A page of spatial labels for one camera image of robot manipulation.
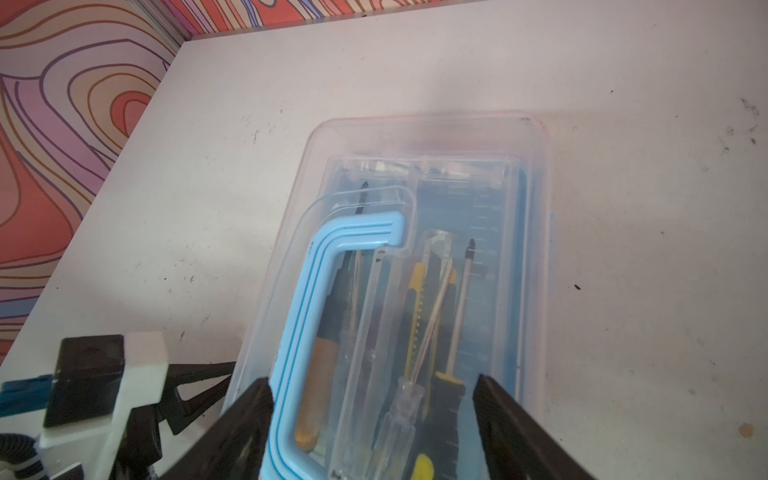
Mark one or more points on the clear handled screwdriver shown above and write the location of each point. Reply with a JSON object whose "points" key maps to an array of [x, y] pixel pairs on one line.
{"points": [[397, 431]]}

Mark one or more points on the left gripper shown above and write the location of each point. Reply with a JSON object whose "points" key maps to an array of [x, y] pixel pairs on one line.
{"points": [[190, 390]]}

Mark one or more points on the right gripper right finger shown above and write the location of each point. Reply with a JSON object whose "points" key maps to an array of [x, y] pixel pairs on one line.
{"points": [[514, 444]]}

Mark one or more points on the blue plastic tool box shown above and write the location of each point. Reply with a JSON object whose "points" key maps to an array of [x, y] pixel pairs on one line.
{"points": [[412, 259]]}

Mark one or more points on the yellow black screwdriver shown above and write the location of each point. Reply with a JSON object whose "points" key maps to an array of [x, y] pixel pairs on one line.
{"points": [[437, 444]]}

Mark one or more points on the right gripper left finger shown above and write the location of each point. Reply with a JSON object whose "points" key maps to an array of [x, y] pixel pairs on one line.
{"points": [[234, 447]]}

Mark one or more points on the yellow black utility knife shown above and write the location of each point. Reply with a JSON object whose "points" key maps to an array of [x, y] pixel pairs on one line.
{"points": [[423, 285]]}

